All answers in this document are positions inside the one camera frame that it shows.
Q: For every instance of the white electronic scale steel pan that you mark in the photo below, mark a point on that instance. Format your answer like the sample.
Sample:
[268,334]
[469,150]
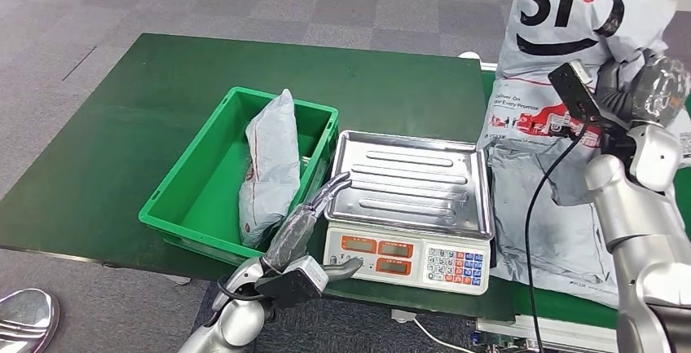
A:
[410,188]

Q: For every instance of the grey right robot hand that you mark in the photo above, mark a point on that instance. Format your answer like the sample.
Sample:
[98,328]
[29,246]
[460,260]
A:
[658,91]

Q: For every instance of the shiny chrome robot foot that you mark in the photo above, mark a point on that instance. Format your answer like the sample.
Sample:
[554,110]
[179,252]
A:
[27,321]

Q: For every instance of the green plastic crate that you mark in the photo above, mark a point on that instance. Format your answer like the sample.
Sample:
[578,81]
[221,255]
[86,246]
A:
[210,199]

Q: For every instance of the white power plug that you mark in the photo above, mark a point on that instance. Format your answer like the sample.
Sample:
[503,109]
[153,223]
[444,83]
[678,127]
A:
[403,316]

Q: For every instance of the narrow grey poly mailer parcel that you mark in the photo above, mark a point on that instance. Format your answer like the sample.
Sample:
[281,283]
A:
[272,167]

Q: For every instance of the flat grey parcel with labels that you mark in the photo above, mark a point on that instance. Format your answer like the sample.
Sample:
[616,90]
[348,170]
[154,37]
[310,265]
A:
[556,253]

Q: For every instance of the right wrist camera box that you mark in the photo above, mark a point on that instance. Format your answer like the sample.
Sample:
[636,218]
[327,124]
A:
[580,94]

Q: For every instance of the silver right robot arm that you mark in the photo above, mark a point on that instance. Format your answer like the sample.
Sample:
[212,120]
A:
[642,232]

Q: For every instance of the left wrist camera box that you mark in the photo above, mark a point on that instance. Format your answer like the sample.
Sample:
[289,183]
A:
[294,285]

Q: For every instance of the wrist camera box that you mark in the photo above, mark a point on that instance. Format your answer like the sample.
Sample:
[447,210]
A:
[294,285]
[580,94]

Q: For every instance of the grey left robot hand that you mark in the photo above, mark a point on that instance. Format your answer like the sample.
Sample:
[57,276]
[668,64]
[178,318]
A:
[294,232]

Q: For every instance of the white courier parcel black logo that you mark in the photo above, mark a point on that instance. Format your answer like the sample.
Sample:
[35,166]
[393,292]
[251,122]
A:
[545,32]

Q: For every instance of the white round corner cap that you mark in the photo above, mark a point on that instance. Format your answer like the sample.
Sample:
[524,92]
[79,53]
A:
[469,55]

